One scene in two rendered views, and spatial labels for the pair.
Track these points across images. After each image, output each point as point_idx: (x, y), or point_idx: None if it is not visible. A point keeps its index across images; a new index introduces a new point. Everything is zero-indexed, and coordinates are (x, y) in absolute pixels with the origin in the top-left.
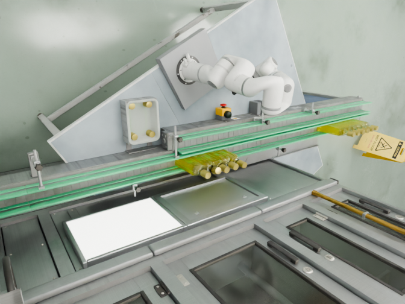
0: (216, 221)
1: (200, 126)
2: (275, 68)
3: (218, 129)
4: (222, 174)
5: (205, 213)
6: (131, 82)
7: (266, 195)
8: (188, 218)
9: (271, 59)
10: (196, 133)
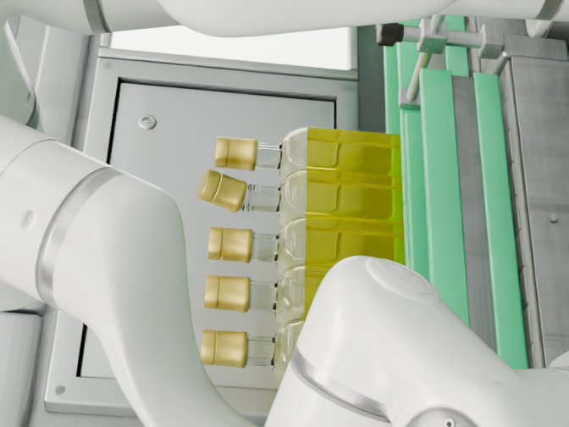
0: (61, 138)
1: (547, 225)
2: (307, 371)
3: (484, 311)
4: None
5: (127, 141)
6: None
7: (53, 398)
8: (136, 85)
9: (441, 395)
10: (483, 174)
